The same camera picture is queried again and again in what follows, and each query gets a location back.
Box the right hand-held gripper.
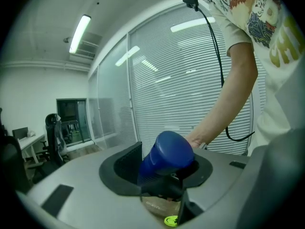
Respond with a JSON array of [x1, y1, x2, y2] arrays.
[[140, 142, 208, 202]]

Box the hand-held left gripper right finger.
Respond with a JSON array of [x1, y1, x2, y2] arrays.
[[176, 148, 250, 227]]

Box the white printed t-shirt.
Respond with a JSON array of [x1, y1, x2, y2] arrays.
[[209, 0, 305, 150]]

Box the dark framed glass door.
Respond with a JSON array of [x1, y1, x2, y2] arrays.
[[56, 98, 93, 145]]

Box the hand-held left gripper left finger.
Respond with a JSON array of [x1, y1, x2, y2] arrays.
[[23, 141, 165, 229]]

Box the small dark monitor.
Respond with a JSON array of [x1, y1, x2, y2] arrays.
[[11, 127, 29, 141]]

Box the thick black cable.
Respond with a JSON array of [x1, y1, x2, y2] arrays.
[[195, 6, 255, 142]]

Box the blue-handled mop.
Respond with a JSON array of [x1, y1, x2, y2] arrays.
[[137, 130, 195, 192]]

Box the white rectangular desk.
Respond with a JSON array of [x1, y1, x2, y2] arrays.
[[18, 134, 47, 165]]

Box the office chair with headrest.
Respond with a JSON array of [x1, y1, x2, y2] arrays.
[[44, 113, 70, 168]]

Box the person's right forearm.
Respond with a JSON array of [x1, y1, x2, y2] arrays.
[[185, 42, 259, 149]]

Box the white venetian blinds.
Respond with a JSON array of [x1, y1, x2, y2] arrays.
[[128, 2, 267, 156]]

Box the long ceiling light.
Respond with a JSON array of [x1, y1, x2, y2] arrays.
[[69, 14, 92, 54]]

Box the ceiling air vent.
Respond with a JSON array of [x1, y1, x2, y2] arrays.
[[76, 31, 103, 58]]

